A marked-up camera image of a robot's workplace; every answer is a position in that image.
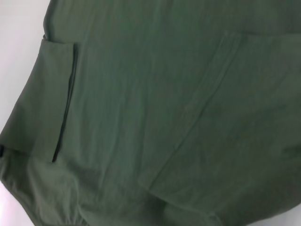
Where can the dark green shirt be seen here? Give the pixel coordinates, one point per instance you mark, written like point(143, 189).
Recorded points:
point(152, 113)

